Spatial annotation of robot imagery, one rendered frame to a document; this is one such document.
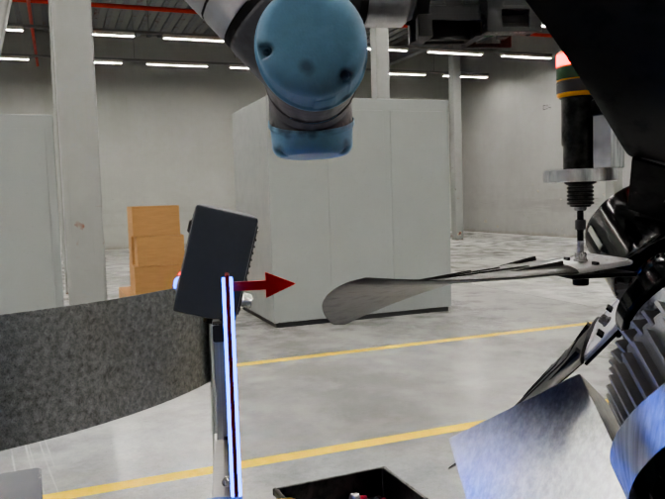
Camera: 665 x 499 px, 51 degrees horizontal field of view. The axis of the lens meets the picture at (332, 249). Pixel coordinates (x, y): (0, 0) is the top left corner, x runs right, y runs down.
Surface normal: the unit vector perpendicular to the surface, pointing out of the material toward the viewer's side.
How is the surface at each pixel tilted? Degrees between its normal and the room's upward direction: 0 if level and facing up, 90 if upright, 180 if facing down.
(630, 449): 92
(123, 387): 90
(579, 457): 55
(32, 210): 90
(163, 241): 90
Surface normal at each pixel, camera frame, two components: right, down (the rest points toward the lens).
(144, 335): 0.84, 0.01
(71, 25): 0.36, 0.06
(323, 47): 0.04, 0.03
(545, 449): -0.60, -0.51
